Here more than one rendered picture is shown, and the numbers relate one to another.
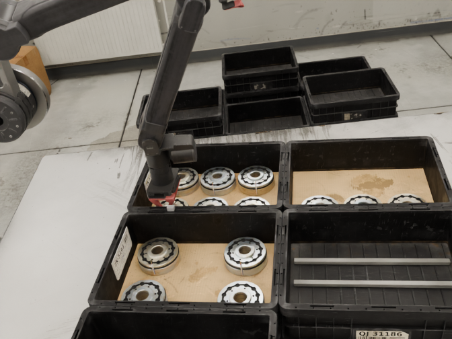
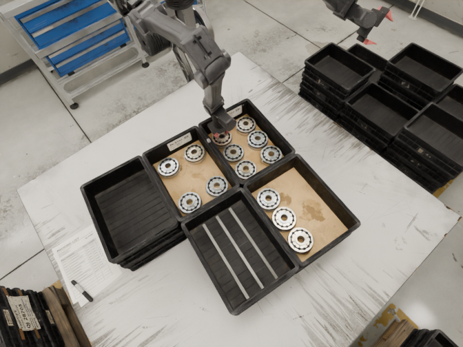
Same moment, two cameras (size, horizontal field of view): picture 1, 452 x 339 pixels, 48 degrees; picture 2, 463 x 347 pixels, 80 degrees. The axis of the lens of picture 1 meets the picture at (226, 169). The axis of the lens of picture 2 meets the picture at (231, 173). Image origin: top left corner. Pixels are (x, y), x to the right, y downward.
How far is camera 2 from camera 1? 0.83 m
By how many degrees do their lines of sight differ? 42
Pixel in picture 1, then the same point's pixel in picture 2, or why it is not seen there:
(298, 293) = (213, 221)
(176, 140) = (222, 116)
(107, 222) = not seen: hidden behind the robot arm
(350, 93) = (452, 135)
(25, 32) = (144, 27)
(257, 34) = not seen: outside the picture
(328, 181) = (298, 188)
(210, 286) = (193, 184)
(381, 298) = (233, 257)
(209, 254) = (211, 171)
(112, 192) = (238, 98)
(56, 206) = not seen: hidden behind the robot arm
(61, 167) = (238, 65)
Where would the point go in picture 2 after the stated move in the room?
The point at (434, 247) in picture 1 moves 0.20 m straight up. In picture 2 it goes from (284, 266) to (290, 256)
